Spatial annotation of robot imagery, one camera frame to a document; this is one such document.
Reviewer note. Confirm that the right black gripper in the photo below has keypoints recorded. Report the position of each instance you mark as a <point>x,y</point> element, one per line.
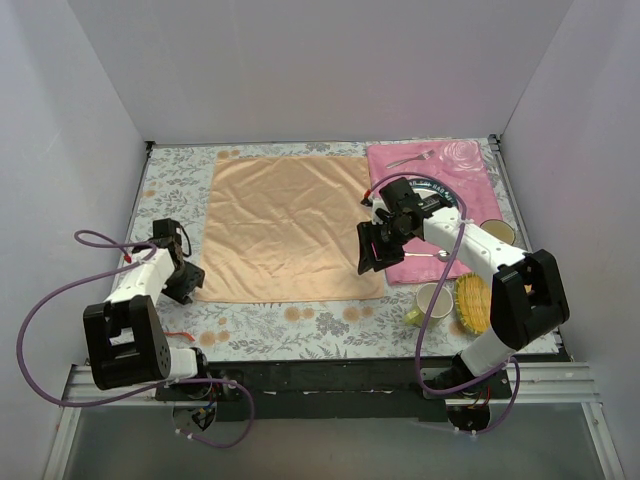
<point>379,244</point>

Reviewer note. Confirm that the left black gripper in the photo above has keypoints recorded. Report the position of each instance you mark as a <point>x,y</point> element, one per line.
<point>189,279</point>

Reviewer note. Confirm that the orange satin napkin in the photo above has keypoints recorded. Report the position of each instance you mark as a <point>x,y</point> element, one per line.
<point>283,229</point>

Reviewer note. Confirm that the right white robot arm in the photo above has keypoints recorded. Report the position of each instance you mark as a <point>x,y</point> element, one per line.
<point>527,294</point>

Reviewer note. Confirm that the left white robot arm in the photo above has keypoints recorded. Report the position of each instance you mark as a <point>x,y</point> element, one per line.
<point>125,339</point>

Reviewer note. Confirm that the orange red stick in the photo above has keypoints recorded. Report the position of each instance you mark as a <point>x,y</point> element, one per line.
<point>183,335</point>

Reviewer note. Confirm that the silver spoon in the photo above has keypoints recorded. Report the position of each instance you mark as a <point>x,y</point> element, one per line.
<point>442,255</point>

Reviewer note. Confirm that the white plate green rim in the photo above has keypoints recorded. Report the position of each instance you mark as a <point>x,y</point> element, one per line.
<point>426,188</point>

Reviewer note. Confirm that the floral patterned tablecloth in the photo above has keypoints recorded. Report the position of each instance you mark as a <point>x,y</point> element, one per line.
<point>176,184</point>

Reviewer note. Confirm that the silver fork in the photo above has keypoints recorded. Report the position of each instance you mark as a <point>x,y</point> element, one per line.
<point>422,156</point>

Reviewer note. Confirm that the yellow woven bamboo basket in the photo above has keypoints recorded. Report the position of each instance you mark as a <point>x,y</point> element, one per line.
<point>472,300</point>

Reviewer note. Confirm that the pink floral placemat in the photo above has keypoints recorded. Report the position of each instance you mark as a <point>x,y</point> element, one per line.
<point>457,163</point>

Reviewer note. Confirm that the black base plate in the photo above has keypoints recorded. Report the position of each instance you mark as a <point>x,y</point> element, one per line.
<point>334,389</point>

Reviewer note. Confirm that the aluminium frame rail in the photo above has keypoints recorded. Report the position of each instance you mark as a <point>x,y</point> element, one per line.
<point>349,420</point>

